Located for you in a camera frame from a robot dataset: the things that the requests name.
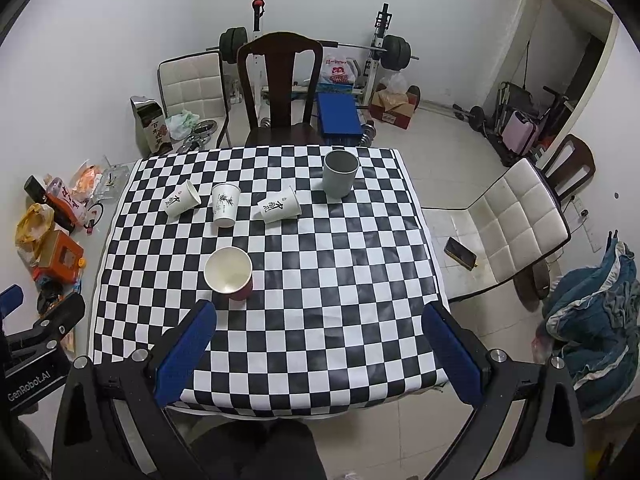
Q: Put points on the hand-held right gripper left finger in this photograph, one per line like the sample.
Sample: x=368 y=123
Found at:
x=184 y=357

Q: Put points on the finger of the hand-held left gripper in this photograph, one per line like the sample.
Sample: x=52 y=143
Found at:
x=11 y=299
x=60 y=317

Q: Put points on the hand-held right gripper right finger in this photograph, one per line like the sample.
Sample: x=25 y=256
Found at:
x=454 y=357

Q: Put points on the red paper cup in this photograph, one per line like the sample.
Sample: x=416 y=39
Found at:
x=227 y=270

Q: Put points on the white paper cup black print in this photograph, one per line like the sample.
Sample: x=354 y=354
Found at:
x=275 y=208
x=180 y=203

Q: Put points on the white paper cup bamboo print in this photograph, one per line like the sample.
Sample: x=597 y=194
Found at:
x=225 y=206

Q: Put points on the orange box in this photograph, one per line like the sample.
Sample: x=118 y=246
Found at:
x=62 y=257

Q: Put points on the yellow plastic bag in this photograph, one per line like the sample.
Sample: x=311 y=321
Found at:
x=32 y=225

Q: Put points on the black smartphone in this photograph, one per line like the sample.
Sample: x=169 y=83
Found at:
x=460 y=252

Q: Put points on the red packet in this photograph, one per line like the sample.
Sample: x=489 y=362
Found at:
x=65 y=202

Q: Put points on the orange snack bag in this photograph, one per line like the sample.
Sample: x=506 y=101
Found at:
x=85 y=177

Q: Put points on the blue clothing pile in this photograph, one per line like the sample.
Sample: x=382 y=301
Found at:
x=595 y=320

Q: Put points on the black white checkered tablecloth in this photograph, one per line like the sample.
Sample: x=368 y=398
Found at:
x=325 y=285

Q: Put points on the white padded chair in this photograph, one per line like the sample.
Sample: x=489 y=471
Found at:
x=515 y=210
x=192 y=85

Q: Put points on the silver paper bag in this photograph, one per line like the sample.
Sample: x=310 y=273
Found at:
x=150 y=127

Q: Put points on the chrome dumbbell parts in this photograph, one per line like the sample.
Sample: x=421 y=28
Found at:
x=201 y=133

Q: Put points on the green white plastic bag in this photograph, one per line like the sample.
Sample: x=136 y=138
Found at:
x=182 y=122

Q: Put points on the dark wooden chair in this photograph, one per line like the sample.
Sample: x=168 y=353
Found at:
x=575 y=160
x=280 y=55

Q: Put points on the pink suitcase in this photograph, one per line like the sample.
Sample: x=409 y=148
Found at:
x=520 y=132

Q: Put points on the black dumbbell bar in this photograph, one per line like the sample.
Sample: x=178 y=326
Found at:
x=475 y=115

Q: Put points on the cardboard box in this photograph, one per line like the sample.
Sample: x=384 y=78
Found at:
x=395 y=110

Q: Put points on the black folding cart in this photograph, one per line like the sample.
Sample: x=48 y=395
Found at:
x=515 y=95

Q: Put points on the blue box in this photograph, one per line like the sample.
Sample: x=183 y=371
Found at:
x=340 y=112

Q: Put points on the clear plastic bag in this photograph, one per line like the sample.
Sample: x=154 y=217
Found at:
x=398 y=82

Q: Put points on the white weight bench rack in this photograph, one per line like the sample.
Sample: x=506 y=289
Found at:
x=376 y=62

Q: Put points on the white plastic bag red print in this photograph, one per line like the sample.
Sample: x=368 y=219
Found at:
x=337 y=72

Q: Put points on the black barbell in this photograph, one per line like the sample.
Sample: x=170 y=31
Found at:
x=395 y=50

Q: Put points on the white door frame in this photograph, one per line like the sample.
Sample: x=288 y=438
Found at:
x=511 y=35

